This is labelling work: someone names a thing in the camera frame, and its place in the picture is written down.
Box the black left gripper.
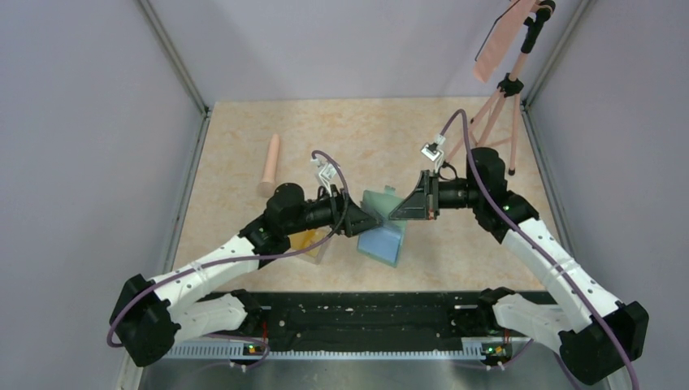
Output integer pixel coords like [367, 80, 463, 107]
[285, 184, 382, 236]

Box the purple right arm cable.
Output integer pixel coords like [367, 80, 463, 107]
[438, 108, 640, 390]

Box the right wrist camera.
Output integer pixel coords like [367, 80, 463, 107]
[421, 135, 445, 173]

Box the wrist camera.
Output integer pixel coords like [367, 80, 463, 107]
[311, 158, 337, 196]
[421, 135, 445, 173]

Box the clear plastic card box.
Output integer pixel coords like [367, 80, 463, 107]
[289, 239, 331, 265]

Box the pink cylindrical handle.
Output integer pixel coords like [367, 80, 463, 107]
[257, 134, 280, 198]

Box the pink flat panel on tripod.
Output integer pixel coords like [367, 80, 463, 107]
[473, 0, 537, 83]

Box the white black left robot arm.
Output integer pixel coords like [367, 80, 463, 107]
[106, 183, 382, 367]

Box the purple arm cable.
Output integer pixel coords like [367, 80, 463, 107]
[438, 108, 640, 390]
[106, 149, 351, 372]

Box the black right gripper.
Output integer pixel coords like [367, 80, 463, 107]
[391, 169, 483, 219]

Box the gold VIP credit card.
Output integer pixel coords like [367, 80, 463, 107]
[289, 227, 330, 258]

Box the pink tripod stand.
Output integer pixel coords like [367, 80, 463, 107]
[469, 1, 556, 176]

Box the grey slotted cable duct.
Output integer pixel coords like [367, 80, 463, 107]
[163, 340, 485, 361]

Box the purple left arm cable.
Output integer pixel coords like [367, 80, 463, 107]
[106, 149, 351, 372]

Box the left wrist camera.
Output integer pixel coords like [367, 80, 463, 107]
[311, 158, 337, 196]

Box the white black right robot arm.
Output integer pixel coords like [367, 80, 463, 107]
[389, 147, 649, 389]

